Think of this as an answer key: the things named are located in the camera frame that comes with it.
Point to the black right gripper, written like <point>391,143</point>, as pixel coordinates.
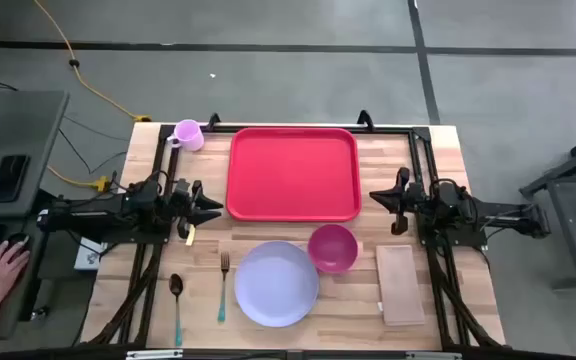
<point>413,200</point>

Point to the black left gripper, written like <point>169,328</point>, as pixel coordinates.
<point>183,200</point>

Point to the light pink mug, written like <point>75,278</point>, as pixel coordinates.
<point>190,136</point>

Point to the magenta bowl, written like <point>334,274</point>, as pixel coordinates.
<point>333,248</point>

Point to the beige napkin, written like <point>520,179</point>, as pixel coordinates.
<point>399,285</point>

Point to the lavender round plate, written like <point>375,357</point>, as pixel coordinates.
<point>275,285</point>

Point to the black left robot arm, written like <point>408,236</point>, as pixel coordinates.
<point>93,217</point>

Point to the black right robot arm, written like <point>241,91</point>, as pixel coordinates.
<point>503,212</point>

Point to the red plastic tray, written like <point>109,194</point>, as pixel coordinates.
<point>293,175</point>

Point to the black clamp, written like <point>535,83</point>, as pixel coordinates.
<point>365,121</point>
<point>213,122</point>

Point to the white box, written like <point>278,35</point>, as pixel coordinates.
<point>88,257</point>

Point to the grey metal table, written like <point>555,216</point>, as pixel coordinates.
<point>575,210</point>

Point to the black smartphone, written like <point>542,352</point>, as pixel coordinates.
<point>9,178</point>

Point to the grey desk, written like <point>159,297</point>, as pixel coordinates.
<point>23,125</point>

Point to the person's hand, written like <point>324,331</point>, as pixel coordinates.
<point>0,270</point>

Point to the black aluminium table frame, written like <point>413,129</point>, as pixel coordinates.
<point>422,134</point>

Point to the silver bracket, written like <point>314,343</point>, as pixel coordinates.
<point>433,356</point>
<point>153,354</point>

